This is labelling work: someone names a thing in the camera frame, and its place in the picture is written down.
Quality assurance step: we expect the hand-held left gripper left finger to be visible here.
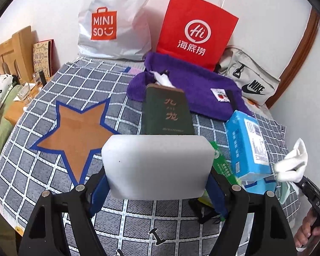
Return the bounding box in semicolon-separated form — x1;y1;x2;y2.
19;165;110;256

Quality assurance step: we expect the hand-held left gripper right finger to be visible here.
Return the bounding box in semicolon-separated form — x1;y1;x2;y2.
207;167;299;256

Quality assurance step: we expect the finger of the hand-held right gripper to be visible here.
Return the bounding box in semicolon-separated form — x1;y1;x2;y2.
296;175;311;191

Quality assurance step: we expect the yellow armband pouch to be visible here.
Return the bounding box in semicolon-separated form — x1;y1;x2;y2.
197;189;216;210

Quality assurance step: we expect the white glove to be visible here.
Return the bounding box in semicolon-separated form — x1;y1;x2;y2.
272;138;309;195

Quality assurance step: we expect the white sponge block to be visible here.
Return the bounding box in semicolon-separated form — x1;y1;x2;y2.
101;135;214;200

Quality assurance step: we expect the purple knit bag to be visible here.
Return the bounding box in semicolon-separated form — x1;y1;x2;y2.
127;52;252;120

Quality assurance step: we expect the person's right hand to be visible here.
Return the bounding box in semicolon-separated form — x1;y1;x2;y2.
293;207;320;250

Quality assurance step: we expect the pale green face mask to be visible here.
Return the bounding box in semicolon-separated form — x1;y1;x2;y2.
278;180;292;205

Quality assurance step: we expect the black elastic band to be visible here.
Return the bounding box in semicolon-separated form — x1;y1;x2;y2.
188;199;224;224

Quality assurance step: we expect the green foil packet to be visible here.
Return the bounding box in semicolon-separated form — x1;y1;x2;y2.
210;141;242;186

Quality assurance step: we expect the blue tissue pack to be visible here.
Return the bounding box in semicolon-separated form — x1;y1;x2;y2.
225;110;274;183

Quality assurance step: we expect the grey checkered star cloth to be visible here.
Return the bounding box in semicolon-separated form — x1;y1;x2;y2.
0;56;299;256

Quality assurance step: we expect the white printed bedsheet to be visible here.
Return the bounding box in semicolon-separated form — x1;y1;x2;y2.
241;96;274;115

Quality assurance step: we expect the dark green tin box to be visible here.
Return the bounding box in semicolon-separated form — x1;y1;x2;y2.
139;83;196;136

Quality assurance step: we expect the wooden nightstand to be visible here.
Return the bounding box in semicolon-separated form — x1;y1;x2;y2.
4;75;54;124

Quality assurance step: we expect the grey waist bag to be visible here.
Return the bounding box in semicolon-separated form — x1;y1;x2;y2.
217;47;281;106

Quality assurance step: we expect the green blanket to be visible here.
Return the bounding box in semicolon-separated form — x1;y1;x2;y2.
0;84;19;160

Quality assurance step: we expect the clear drinking glass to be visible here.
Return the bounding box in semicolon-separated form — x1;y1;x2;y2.
19;83;32;103

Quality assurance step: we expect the white black-dotted pillow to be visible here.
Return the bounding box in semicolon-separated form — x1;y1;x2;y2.
0;74;16;98

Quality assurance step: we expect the illustrated book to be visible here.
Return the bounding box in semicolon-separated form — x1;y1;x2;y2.
32;39;55;76

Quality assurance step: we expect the white plastic shopping bag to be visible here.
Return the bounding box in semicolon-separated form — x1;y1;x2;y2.
77;0;154;61

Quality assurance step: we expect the wooden headboard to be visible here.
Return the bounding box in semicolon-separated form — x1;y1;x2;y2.
0;26;34;86

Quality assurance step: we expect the red paper bag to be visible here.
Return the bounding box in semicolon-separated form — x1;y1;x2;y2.
156;0;239;72

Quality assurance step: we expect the wooden door frame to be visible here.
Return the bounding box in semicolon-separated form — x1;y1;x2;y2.
267;7;320;110

